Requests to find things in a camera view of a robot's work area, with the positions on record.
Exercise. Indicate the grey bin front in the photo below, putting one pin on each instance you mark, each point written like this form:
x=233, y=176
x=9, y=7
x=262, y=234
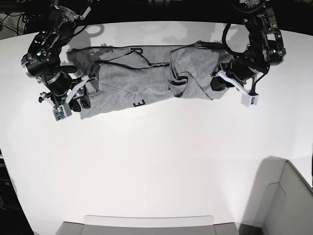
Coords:
x=107, y=225

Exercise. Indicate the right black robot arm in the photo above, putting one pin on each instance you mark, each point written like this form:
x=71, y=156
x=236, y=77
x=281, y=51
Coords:
x=43, y=63

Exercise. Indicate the grey T-shirt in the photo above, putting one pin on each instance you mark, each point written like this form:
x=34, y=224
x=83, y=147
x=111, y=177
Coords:
x=128, y=77

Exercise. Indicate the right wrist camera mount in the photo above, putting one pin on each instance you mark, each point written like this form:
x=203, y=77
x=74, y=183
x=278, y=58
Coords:
x=60, y=106

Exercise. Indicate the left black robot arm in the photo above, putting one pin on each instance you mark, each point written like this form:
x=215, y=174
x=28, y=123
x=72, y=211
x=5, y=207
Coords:
x=265, y=48

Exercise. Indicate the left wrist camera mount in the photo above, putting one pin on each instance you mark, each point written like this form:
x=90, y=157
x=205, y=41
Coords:
x=249, y=98

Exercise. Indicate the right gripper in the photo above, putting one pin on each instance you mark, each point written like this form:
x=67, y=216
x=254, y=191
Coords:
x=59, y=84

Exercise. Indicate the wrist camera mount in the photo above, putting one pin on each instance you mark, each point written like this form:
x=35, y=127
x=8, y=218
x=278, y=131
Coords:
x=60, y=106
x=249, y=98

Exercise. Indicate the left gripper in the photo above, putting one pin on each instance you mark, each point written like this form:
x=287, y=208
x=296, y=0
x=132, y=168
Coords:
x=235, y=70

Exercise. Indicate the grey bin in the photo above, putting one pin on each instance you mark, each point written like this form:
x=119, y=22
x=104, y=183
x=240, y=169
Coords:
x=107, y=225
x=291, y=210

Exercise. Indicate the grey bin right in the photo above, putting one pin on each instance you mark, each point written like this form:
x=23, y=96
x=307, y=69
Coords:
x=291, y=210

